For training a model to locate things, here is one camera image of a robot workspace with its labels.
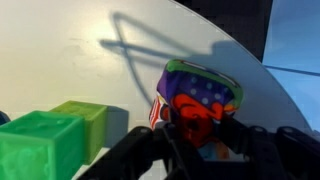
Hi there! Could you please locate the yellow-green building block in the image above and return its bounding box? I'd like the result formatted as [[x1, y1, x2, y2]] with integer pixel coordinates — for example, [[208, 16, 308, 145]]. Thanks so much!
[[49, 100, 109, 165]]

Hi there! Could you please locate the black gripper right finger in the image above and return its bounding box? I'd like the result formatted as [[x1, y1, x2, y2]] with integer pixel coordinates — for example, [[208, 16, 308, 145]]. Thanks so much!
[[221, 113, 249, 141]]

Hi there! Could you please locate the light green building block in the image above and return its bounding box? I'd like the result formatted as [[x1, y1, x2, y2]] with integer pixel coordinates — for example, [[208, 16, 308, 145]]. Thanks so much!
[[0, 110, 85, 180]]

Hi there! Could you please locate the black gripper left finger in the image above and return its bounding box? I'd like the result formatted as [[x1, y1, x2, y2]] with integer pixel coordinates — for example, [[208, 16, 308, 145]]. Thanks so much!
[[162, 108, 183, 141]]

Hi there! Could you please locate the colourful orange purple soft cube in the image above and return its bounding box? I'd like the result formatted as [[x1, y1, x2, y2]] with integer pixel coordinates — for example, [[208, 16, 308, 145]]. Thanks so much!
[[148, 59, 244, 149]]

